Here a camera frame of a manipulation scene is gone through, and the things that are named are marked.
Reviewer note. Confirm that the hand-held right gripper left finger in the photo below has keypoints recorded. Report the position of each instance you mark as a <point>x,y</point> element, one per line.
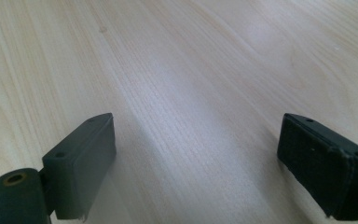
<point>80,168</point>

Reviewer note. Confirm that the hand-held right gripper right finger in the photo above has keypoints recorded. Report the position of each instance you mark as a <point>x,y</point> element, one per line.
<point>323,168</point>

